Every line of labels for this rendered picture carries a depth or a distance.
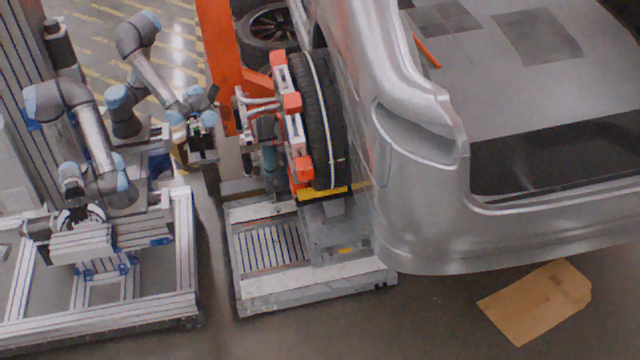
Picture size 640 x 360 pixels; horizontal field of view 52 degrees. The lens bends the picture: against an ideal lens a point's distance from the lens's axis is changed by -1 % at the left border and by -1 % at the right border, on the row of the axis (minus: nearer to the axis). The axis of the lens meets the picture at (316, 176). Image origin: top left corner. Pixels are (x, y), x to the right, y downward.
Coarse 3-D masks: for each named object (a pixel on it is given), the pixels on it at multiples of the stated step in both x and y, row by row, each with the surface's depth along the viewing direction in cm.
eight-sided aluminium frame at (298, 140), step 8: (280, 72) 301; (288, 72) 298; (272, 80) 325; (280, 80) 294; (288, 80) 293; (280, 88) 289; (288, 88) 289; (280, 96) 287; (288, 120) 286; (296, 120) 286; (288, 128) 286; (296, 136) 286; (304, 136) 286; (288, 144) 336; (296, 144) 286; (304, 144) 287; (288, 152) 335; (296, 152) 289; (304, 152) 290; (288, 160) 333; (296, 176) 298
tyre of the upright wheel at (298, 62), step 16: (320, 48) 307; (288, 64) 319; (304, 64) 291; (320, 64) 290; (304, 80) 285; (320, 80) 286; (304, 96) 282; (336, 96) 283; (320, 112) 282; (336, 112) 282; (320, 128) 282; (336, 128) 283; (320, 144) 284; (336, 144) 285; (320, 160) 287; (336, 160) 290; (320, 176) 294; (336, 176) 297
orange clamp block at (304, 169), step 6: (306, 156) 291; (294, 162) 289; (300, 162) 288; (306, 162) 288; (300, 168) 285; (306, 168) 285; (312, 168) 285; (300, 174) 286; (306, 174) 286; (312, 174) 287; (300, 180) 288; (306, 180) 289
